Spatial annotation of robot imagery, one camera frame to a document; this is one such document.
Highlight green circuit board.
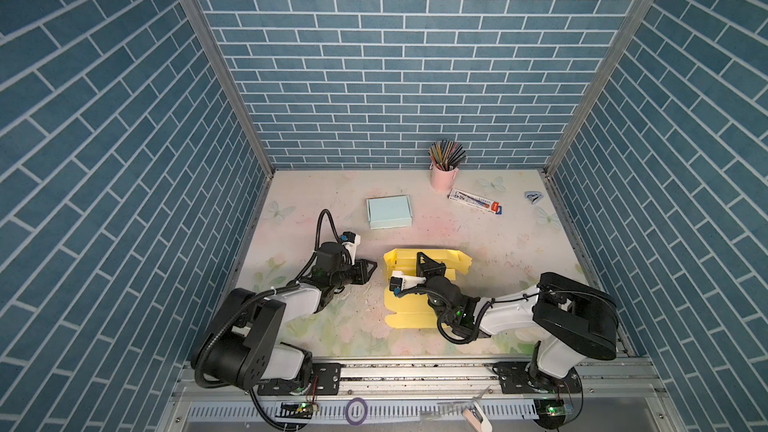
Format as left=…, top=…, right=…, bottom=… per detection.
left=533, top=400, right=573, bottom=431
left=276, top=402, right=319, bottom=421

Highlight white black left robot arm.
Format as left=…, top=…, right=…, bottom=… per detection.
left=191, top=232, right=377, bottom=393

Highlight white blue pencil box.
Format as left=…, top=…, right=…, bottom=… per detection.
left=448, top=189, right=502, bottom=215

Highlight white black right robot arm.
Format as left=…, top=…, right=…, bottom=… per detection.
left=390, top=252, right=619, bottom=388

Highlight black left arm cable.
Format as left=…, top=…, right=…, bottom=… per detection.
left=191, top=208, right=343, bottom=390

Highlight pink metal pencil bucket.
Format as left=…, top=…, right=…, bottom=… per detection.
left=430, top=165, right=459, bottom=193

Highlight left green circuit board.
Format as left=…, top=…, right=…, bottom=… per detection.
left=276, top=402, right=319, bottom=421

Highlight aluminium front rail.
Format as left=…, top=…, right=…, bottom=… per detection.
left=157, top=357, right=686, bottom=432

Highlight purple tape ring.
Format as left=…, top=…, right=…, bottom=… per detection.
left=344, top=397, right=369, bottom=427

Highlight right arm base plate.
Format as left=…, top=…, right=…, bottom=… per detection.
left=489, top=362, right=583, bottom=395

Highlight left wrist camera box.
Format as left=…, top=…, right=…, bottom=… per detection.
left=340, top=231, right=362, bottom=263

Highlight light blue paper box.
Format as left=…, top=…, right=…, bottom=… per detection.
left=366, top=195, right=413, bottom=230

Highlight yellow paper box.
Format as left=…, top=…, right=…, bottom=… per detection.
left=382, top=247, right=473, bottom=330

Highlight bundle of coloured pencils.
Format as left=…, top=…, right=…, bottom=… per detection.
left=428, top=140, right=466, bottom=172

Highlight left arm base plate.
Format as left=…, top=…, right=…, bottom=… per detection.
left=257, top=362, right=342, bottom=397

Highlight white pink clip tool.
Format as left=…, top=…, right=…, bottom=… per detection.
left=438, top=387, right=493, bottom=432

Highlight right green circuit board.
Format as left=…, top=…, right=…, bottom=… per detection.
left=533, top=400, right=573, bottom=431

